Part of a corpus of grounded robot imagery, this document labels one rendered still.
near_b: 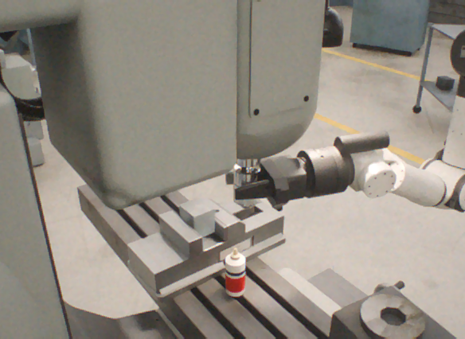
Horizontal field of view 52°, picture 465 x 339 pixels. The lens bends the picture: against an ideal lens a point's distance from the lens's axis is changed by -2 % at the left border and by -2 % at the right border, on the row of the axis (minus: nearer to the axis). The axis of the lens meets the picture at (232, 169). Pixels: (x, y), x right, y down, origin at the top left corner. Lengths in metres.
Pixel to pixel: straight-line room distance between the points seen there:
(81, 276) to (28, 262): 2.14
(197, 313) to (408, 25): 6.07
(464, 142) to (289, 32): 0.54
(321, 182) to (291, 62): 0.25
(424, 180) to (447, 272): 1.80
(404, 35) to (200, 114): 6.30
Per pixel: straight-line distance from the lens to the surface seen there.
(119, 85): 0.52
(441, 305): 2.57
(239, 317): 0.98
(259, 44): 0.63
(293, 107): 0.70
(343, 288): 1.37
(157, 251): 1.03
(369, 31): 6.95
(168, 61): 0.54
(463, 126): 1.08
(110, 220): 1.27
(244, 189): 0.80
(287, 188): 0.80
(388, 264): 2.74
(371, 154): 0.90
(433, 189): 1.03
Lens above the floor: 1.65
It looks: 28 degrees down
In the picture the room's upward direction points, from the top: straight up
